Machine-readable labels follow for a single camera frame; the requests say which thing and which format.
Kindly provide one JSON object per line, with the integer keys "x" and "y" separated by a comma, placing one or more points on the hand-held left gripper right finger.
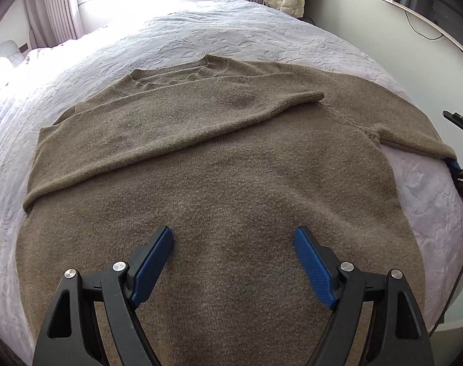
{"x": 313, "y": 267}

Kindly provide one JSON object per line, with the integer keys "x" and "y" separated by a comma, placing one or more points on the lavender embossed bed blanket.
{"x": 216, "y": 30}

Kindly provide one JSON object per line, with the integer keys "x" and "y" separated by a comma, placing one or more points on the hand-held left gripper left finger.
{"x": 155, "y": 263}

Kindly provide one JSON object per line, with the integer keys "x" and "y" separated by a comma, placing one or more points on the brown knitted sweater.
{"x": 231, "y": 160}

